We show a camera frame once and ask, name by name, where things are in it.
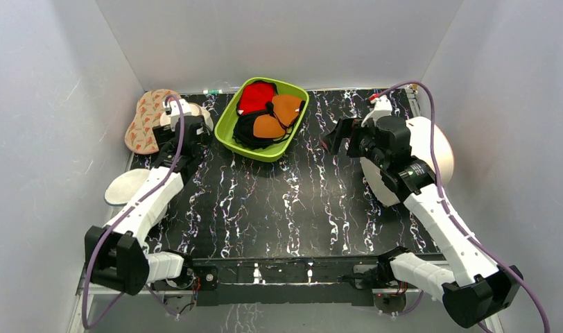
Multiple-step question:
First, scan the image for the white mesh laundry bag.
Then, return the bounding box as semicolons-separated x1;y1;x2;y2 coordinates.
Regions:
104;169;150;207

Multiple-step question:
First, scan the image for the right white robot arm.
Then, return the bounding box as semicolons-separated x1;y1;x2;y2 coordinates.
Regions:
322;116;521;328

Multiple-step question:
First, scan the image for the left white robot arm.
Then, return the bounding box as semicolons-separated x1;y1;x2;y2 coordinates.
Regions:
85;115;211;296

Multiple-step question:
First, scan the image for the cream round laundry bag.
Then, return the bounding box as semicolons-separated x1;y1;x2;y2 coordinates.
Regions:
159;103;214;134

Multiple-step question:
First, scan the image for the large white cylinder bag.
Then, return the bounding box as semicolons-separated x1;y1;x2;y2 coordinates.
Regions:
360;117;455;207

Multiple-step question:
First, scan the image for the floral beige laundry bag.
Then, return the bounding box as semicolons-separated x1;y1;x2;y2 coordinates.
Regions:
124;89;180;155

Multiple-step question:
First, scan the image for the orange black bra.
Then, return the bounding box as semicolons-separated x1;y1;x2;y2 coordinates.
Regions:
232;94;306;150

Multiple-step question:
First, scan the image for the red bra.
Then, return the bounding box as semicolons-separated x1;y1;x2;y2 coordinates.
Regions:
236;80;278;116

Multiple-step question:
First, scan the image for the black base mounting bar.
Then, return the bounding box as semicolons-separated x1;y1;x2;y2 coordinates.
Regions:
152;255;420;308

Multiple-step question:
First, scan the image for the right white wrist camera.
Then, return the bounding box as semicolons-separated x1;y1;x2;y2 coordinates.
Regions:
362;93;393;127

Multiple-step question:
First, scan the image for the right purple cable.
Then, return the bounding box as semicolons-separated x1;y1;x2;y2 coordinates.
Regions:
378;81;551;333

